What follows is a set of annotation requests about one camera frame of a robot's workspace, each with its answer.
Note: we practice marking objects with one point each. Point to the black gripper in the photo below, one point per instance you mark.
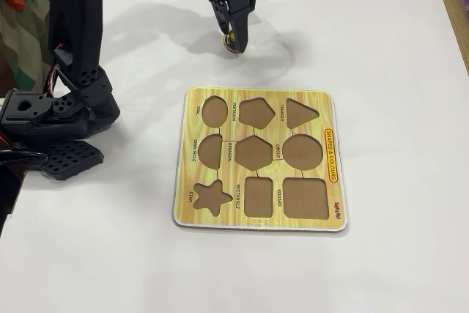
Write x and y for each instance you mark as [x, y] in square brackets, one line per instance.
[231, 17]

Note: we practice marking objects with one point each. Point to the black semicircle piece yellow pin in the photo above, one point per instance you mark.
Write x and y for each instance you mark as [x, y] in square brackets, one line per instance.
[230, 40]

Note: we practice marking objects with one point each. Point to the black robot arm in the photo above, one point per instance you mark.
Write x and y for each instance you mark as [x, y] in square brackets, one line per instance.
[77, 16]

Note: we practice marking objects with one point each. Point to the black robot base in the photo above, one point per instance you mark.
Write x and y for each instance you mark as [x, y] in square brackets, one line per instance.
[36, 118]

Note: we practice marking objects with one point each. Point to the wooden shape puzzle board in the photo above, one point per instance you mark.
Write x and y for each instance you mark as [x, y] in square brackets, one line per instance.
[322, 118]

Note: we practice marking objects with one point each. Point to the floral green orange cloth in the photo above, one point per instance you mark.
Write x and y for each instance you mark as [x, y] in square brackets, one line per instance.
[22, 27]

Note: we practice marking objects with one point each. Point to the light wooden edge strip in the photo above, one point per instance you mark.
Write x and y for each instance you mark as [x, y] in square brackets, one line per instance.
[452, 16]

